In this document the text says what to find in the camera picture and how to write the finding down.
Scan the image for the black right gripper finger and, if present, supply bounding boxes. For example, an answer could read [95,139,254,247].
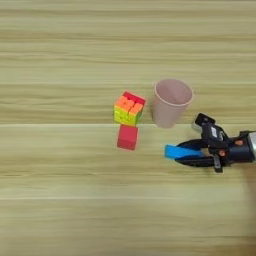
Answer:
[176,138,210,151]
[174,156,216,168]

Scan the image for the pink plastic cup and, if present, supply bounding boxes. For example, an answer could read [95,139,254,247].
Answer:
[151,78,195,129]

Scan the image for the black box with white label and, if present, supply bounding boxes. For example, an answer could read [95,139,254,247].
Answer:
[194,112,230,150]

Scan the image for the multicolour puzzle cube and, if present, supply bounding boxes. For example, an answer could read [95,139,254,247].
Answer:
[113,90,147,127]

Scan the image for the red block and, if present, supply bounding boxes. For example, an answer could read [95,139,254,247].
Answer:
[116,124,139,151]

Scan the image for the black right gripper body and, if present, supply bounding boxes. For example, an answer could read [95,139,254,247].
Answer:
[200,130,253,174]

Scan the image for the blue rectangular block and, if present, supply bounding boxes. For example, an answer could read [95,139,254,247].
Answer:
[164,144,206,160]

